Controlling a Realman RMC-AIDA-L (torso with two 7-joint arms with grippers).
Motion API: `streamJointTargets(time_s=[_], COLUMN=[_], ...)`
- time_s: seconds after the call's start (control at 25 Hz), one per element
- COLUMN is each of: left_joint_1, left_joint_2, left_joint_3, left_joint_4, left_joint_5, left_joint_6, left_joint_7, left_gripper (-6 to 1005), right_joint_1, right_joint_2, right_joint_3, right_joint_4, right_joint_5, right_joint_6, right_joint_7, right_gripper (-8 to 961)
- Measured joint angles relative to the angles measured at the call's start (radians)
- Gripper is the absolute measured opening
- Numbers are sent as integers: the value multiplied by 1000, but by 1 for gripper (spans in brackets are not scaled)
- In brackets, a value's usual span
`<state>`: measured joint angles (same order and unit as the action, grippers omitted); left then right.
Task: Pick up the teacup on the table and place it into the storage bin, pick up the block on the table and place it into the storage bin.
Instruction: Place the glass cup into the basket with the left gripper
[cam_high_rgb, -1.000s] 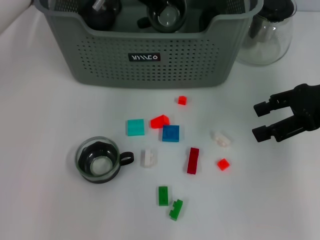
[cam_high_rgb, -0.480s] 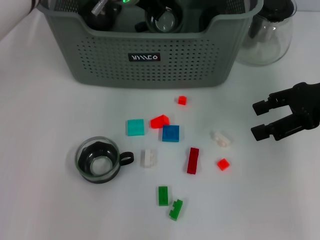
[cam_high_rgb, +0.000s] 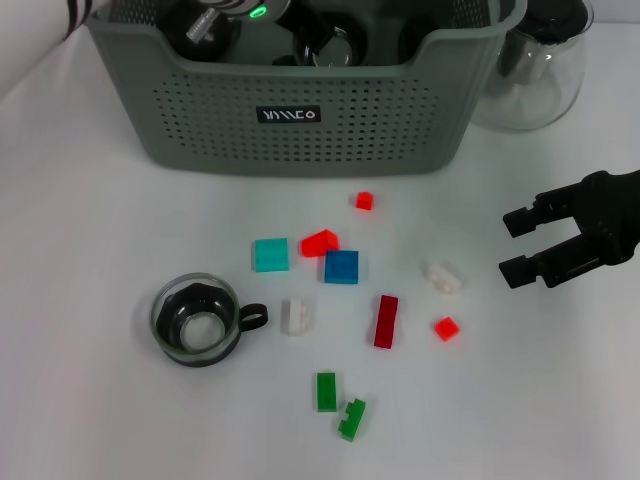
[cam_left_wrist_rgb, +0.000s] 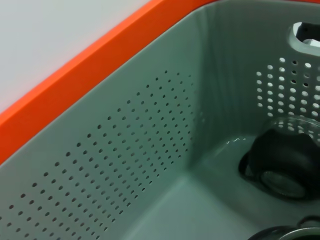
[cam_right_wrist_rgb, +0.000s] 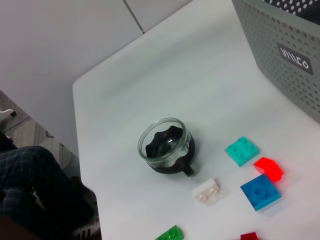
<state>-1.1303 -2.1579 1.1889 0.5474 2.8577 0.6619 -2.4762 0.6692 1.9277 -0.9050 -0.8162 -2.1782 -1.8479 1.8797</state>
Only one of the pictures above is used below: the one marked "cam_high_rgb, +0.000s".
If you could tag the dark red long brick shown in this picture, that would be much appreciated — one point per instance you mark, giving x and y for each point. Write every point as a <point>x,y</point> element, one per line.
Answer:
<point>386,322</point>

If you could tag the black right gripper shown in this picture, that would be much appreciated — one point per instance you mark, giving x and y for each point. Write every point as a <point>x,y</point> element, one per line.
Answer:
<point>615,220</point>

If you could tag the blue square building brick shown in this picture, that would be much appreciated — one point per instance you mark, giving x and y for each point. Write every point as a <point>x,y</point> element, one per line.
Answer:
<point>341,267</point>

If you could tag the small red building brick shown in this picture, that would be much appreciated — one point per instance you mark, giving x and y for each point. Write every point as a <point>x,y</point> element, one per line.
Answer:
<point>365,201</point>
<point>446,329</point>

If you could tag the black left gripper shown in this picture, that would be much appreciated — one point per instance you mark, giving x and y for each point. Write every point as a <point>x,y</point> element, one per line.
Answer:
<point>307,17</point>

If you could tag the green rectangular building brick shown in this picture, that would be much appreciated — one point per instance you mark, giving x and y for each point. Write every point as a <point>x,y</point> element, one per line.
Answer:
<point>326,392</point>

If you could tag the glass teapot black lid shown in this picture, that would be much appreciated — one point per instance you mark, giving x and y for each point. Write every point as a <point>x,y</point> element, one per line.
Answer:
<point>530,60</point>

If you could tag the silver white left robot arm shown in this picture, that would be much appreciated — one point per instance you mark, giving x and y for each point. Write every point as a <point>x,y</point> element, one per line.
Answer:
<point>30,50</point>

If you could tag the red sloped building brick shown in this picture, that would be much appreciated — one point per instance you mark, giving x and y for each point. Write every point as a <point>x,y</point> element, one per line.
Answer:
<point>317,245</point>

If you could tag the black round teapot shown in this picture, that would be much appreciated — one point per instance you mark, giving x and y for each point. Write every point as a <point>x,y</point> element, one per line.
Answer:
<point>175,30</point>

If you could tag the grey perforated storage basket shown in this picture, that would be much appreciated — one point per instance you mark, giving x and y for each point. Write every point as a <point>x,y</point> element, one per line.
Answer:
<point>350,140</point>

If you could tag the green notched building brick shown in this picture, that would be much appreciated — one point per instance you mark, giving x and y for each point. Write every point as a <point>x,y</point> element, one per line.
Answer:
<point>352,422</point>

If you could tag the teal square building brick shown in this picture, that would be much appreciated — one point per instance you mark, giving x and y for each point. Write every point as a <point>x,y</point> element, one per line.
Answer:
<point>271,255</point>

